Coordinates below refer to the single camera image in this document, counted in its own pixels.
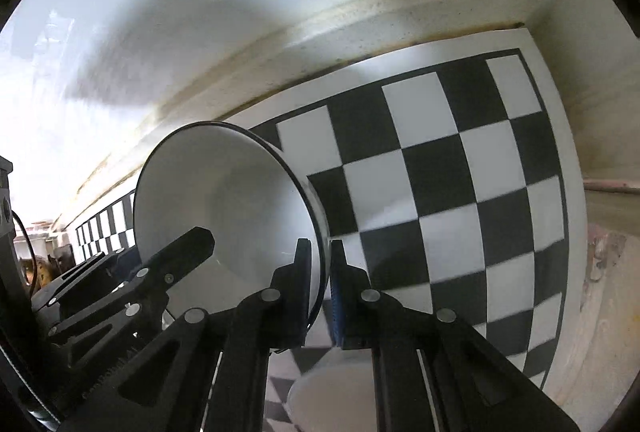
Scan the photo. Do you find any black white checkered cloth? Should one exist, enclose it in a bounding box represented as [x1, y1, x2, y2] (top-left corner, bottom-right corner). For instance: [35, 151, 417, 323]
[74, 29, 587, 432]

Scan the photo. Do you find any black cable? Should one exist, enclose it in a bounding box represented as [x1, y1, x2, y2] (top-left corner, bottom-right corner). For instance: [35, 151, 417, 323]
[12, 209, 39, 294]

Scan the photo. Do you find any white bowl blue pattern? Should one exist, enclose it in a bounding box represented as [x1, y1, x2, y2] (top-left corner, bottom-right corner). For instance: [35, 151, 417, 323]
[287, 348, 382, 432]

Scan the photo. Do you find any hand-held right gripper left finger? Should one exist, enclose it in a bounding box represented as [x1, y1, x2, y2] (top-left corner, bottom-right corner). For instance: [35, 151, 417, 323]
[59, 238, 315, 432]

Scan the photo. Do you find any white bowl dark rim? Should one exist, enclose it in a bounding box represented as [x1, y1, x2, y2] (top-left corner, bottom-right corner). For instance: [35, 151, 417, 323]
[133, 121, 331, 339]

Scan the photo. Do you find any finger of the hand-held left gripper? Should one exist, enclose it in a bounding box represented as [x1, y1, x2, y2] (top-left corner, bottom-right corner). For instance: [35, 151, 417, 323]
[47, 227, 217, 339]
[31, 251, 138, 316]

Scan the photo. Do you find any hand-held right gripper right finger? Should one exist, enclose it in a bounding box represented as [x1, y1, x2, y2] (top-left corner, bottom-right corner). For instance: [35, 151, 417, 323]
[330, 239, 582, 432]

